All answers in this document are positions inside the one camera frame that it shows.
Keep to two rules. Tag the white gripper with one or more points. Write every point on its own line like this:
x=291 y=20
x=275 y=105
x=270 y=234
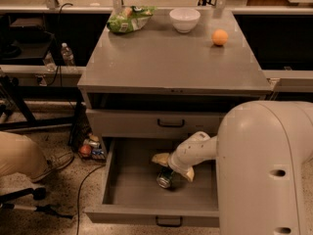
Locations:
x=178 y=161

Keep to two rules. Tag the green soda can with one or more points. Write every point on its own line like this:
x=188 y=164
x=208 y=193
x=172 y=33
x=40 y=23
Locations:
x=164 y=179

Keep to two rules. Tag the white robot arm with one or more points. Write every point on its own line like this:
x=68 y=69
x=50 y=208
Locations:
x=259 y=151

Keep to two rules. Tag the open grey middle drawer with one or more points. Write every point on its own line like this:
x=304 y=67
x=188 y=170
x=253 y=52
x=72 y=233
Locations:
x=132 y=196

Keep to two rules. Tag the closed grey top drawer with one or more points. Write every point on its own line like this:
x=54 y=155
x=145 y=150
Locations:
x=143 y=124

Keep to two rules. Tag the grey drawer cabinet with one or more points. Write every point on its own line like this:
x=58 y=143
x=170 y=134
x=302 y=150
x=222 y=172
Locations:
x=159 y=69

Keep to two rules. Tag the red apple on floor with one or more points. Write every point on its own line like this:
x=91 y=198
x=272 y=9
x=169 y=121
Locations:
x=85 y=151

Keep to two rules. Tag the grey sneaker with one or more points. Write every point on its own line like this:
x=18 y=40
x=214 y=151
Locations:
x=52 y=164

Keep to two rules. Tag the orange fruit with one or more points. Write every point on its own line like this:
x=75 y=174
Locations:
x=219 y=37

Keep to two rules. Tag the white bowl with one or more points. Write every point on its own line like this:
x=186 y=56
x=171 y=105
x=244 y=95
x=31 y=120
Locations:
x=184 y=19

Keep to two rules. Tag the green chip bag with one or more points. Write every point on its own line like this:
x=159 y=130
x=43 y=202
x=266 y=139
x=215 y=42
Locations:
x=130 y=19

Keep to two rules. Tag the clear water bottle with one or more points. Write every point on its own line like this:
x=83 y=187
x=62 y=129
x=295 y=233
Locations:
x=49 y=62
x=67 y=55

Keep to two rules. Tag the person's leg in khaki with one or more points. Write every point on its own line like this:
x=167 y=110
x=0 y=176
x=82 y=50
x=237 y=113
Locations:
x=19 y=154

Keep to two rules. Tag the black drawer handle top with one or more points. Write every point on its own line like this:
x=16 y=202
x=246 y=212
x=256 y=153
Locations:
x=164 y=124

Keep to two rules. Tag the black drawer handle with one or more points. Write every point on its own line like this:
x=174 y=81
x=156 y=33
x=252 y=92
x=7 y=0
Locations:
x=164 y=124
x=171 y=222

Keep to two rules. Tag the black drawer handle middle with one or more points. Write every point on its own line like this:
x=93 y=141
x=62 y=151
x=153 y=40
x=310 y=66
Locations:
x=171 y=222

